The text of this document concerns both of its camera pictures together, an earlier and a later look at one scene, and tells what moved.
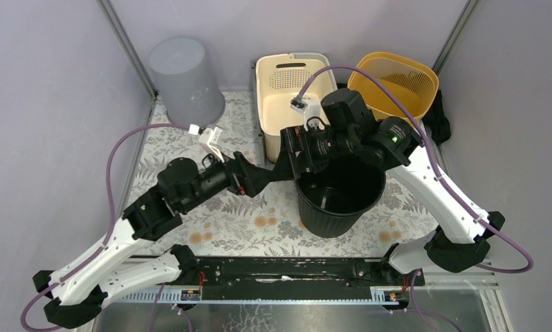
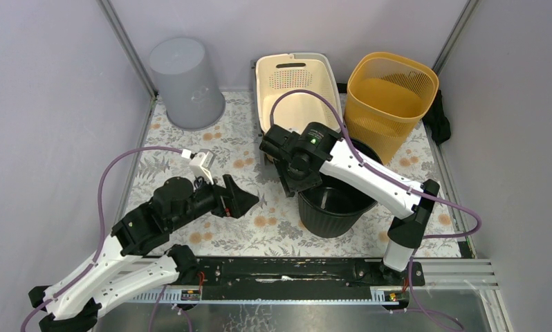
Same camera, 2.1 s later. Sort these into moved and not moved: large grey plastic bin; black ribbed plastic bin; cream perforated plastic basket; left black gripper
Moved: left black gripper
Not moved: cream perforated plastic basket; black ribbed plastic bin; large grey plastic bin
